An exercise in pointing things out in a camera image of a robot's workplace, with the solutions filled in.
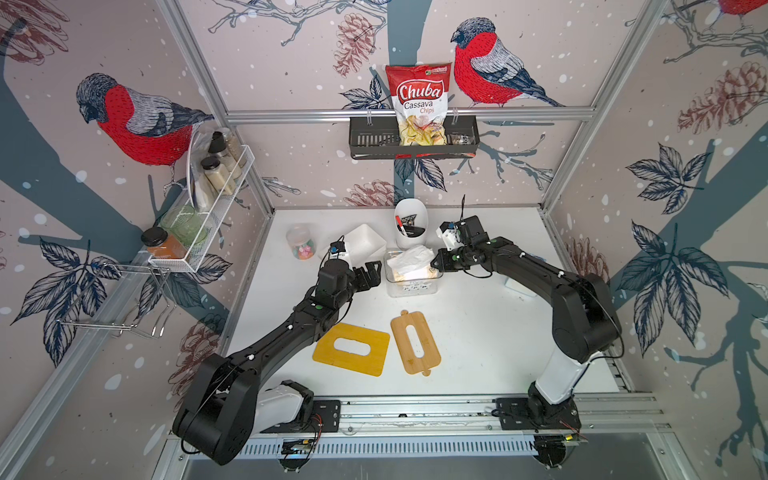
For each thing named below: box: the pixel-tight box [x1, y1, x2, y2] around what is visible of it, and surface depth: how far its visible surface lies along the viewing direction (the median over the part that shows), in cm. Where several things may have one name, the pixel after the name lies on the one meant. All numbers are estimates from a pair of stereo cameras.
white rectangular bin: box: [317, 224, 387, 268], surface depth 105 cm
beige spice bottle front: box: [201, 157, 234, 197], surface depth 78 cm
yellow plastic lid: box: [312, 323, 391, 377], surface depth 87 cm
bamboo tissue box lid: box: [390, 310, 441, 377], surface depth 87 cm
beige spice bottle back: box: [208, 131, 241, 178], surface depth 83 cm
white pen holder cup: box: [394, 198, 429, 249], surface depth 103 cm
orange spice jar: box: [141, 226, 187, 259], surface depth 62 cm
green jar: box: [161, 204, 208, 246], surface depth 70 cm
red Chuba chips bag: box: [385, 62, 452, 147], surface depth 83 cm
